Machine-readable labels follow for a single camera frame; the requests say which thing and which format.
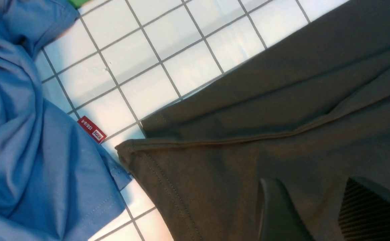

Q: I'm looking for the gray long-sleeved shirt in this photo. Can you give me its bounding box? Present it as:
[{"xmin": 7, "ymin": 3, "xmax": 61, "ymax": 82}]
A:
[{"xmin": 116, "ymin": 0, "xmax": 390, "ymax": 241}]

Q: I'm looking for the green backdrop cloth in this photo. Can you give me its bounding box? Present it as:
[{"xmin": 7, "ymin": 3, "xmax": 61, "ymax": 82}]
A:
[{"xmin": 67, "ymin": 0, "xmax": 90, "ymax": 9}]

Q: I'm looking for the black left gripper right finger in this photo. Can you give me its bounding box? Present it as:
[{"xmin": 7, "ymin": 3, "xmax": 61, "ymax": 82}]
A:
[{"xmin": 338, "ymin": 177, "xmax": 390, "ymax": 241}]

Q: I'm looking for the blue t-shirt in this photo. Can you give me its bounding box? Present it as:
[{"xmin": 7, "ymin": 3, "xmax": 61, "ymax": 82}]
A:
[{"xmin": 0, "ymin": 0, "xmax": 130, "ymax": 241}]

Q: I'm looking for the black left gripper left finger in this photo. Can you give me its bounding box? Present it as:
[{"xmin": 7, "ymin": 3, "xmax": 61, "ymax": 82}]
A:
[{"xmin": 257, "ymin": 178, "xmax": 314, "ymax": 241}]

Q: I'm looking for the white grid table cloth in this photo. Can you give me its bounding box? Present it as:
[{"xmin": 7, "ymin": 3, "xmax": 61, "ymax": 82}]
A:
[{"xmin": 34, "ymin": 0, "xmax": 349, "ymax": 241}]

